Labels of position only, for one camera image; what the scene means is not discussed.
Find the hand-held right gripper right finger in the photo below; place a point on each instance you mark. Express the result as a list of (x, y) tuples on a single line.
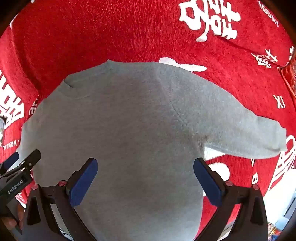
[(207, 183)]

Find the grey sweater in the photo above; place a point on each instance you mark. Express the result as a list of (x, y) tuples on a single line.
[(138, 129)]

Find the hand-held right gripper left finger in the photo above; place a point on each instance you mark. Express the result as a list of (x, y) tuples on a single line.
[(83, 183)]

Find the person's left hand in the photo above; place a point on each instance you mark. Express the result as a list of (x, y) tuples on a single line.
[(9, 224)]

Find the colourful printed box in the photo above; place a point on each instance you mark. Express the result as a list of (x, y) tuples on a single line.
[(275, 230)]

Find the red shiny cushion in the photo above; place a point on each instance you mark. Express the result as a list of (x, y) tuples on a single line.
[(290, 78)]

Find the red printed blanket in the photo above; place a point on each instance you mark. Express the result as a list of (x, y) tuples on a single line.
[(115, 30)]

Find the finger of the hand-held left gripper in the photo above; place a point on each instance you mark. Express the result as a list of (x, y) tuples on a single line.
[(10, 161), (30, 158)]

